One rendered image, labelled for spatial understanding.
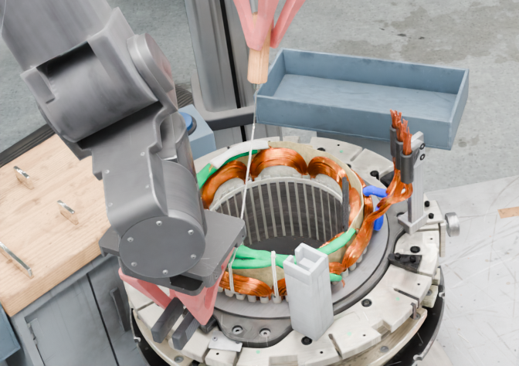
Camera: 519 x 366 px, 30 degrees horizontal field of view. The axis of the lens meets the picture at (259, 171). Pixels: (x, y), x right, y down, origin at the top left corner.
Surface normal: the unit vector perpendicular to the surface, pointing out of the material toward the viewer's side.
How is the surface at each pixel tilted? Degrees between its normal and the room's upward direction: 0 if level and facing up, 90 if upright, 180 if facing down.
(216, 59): 90
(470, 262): 0
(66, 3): 73
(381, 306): 0
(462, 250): 0
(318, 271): 90
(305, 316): 90
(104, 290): 90
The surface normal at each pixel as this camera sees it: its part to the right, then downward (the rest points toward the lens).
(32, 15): 0.00, 0.41
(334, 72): -0.34, 0.65
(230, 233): -0.11, -0.75
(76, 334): 0.69, 0.42
